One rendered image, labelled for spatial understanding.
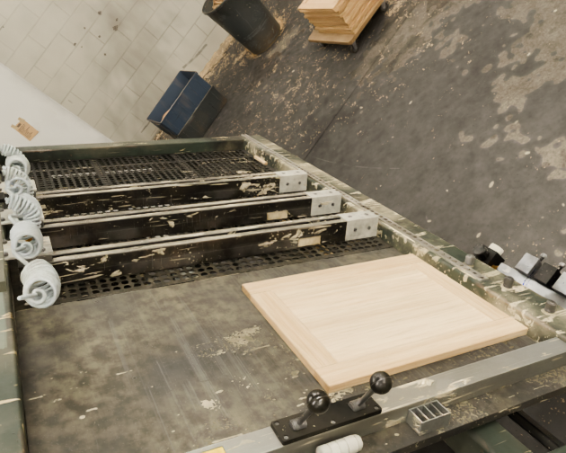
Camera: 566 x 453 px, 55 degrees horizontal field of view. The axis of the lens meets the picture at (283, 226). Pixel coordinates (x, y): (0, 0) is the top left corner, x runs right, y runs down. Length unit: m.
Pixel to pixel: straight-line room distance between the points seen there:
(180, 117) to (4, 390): 4.46
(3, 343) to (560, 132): 2.54
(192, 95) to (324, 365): 4.38
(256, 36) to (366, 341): 4.51
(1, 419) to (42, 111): 3.86
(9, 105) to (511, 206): 3.57
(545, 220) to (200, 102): 3.57
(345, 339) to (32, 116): 3.77
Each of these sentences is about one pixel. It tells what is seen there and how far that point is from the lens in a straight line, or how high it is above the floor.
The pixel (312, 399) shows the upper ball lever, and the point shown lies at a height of 1.52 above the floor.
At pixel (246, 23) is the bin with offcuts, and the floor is 0.34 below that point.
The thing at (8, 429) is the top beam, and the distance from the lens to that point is 0.95.
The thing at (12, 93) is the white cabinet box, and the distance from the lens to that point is 4.64.
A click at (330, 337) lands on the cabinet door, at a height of 1.26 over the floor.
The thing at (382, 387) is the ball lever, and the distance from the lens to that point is 0.93.
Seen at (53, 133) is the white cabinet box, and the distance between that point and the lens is 4.71.
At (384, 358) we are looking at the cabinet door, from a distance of 1.22.
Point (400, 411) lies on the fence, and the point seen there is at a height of 1.28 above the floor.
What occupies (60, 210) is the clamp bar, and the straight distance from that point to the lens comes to 1.93.
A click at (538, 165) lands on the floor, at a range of 2.88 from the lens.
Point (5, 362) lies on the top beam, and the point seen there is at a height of 1.81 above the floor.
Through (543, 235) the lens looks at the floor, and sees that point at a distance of 2.66.
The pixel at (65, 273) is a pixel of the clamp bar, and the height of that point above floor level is 1.66.
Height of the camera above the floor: 2.16
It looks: 36 degrees down
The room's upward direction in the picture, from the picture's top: 53 degrees counter-clockwise
